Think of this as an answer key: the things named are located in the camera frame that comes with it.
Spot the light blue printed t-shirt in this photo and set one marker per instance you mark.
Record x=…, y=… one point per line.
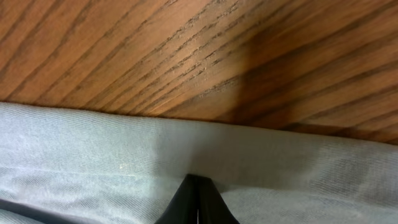
x=71, y=166

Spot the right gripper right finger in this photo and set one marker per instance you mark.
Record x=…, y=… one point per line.
x=212, y=208

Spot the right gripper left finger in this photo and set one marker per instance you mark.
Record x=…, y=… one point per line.
x=183, y=207

